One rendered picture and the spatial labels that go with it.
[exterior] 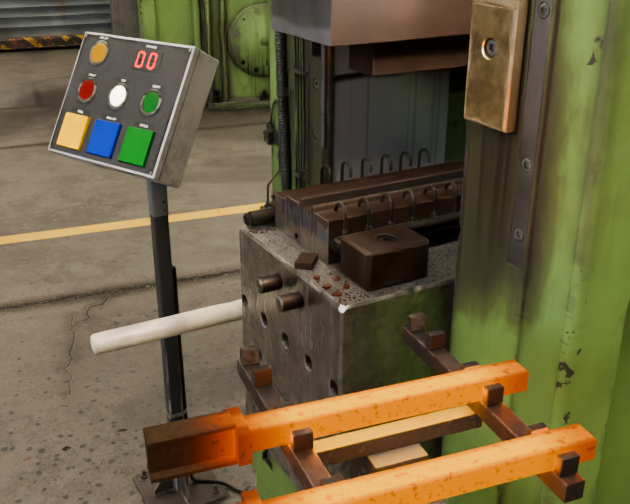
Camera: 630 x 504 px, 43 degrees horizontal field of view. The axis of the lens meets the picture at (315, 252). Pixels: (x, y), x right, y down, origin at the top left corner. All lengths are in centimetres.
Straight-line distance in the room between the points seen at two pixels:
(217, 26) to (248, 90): 53
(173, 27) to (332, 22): 508
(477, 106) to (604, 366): 40
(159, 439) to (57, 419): 192
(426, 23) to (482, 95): 23
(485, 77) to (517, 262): 26
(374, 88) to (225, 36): 465
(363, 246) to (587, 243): 35
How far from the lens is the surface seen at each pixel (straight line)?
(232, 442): 78
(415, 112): 168
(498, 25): 112
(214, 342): 297
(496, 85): 112
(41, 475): 246
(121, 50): 183
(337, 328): 123
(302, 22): 131
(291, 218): 144
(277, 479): 165
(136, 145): 170
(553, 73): 109
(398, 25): 130
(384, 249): 124
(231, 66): 628
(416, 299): 128
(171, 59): 172
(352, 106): 159
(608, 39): 102
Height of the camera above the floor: 147
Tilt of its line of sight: 24 degrees down
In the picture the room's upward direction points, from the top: straight up
